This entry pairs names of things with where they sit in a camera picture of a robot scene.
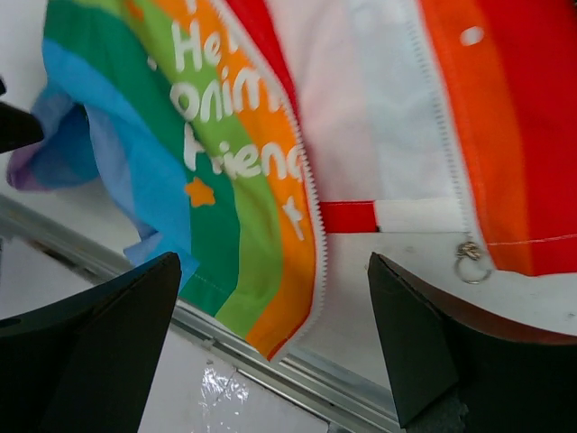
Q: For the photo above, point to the aluminium front rail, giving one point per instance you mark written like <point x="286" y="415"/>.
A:
<point x="337" y="379"/>

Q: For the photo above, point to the white red cartoon jacket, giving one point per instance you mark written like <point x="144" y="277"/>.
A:
<point x="275" y="145"/>

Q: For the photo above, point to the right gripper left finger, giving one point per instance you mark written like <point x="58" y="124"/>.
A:
<point x="86" y="363"/>

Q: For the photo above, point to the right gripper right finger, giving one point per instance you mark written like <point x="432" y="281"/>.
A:
<point x="454" y="367"/>

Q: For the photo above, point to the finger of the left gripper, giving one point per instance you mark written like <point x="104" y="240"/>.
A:
<point x="18" y="128"/>

